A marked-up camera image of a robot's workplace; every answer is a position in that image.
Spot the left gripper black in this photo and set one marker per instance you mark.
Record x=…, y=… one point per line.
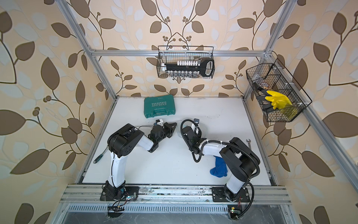
x=170, y=130

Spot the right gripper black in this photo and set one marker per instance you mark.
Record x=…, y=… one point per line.
x=199, y=138

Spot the blue cleaning cloth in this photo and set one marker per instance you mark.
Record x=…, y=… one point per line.
x=220, y=169

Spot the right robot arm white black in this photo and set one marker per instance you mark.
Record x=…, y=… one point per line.
x=242, y=162

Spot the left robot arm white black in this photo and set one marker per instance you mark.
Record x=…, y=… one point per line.
x=121, y=144

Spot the green plastic tool case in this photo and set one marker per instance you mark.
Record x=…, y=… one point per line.
x=159, y=106

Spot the small steel wrench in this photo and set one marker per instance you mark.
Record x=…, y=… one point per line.
x=249, y=143

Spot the black socket set holder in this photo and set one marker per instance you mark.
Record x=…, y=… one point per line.
x=202, y=67

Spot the yellow rubber glove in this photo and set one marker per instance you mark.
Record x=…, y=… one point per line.
x=278, y=100

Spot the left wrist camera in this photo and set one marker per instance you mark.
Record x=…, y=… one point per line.
x=159, y=122

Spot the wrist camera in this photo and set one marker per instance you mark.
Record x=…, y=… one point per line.
x=159, y=122
x=196, y=122

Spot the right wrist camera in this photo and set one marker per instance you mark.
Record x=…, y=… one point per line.
x=196, y=122

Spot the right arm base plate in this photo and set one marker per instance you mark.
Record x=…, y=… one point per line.
x=223, y=194

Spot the black wire basket back wall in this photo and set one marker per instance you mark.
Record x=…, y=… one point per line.
x=173, y=53

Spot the black wire basket wall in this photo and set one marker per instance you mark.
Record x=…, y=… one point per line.
x=275, y=77
x=173, y=53

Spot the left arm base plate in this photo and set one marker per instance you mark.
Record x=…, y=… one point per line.
x=121, y=193

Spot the black handled pliers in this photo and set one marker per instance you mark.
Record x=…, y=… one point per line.
x=264, y=98

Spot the black wire basket right wall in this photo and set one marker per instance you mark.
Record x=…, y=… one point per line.
x=275, y=77

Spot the aluminium front rail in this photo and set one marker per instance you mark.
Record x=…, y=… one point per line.
x=180, y=194

